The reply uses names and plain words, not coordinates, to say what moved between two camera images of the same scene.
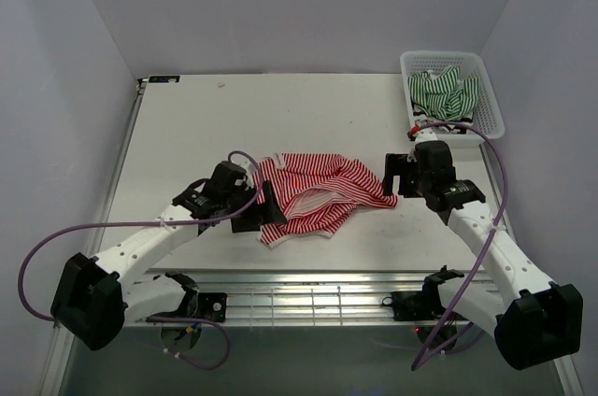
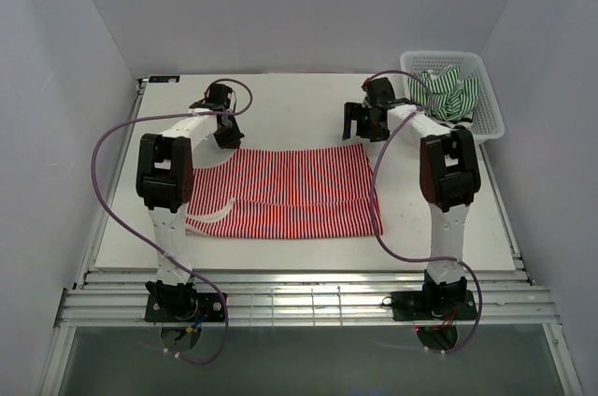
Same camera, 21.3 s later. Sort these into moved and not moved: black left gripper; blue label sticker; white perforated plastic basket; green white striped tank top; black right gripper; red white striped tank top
Moved: black right gripper; red white striped tank top; black left gripper
Not moved: blue label sticker; white perforated plastic basket; green white striped tank top
